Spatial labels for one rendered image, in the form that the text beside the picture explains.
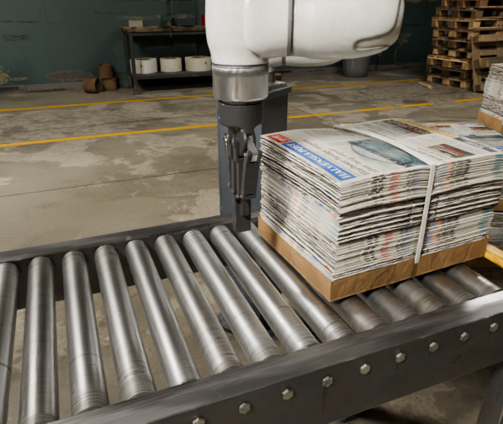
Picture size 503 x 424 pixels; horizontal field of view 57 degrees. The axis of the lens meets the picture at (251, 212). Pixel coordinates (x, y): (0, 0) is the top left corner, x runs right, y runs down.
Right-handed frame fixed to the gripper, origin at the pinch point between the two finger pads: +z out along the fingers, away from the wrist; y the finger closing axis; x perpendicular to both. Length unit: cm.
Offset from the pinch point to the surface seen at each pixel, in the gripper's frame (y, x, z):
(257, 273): -1.1, -2.8, 13.0
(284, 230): 2.5, -10.0, 6.8
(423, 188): -14.2, -27.7, -6.0
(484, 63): 459, -557, 52
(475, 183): -13.4, -40.6, -4.6
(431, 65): 553, -545, 65
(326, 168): -9.2, -11.5, -10.0
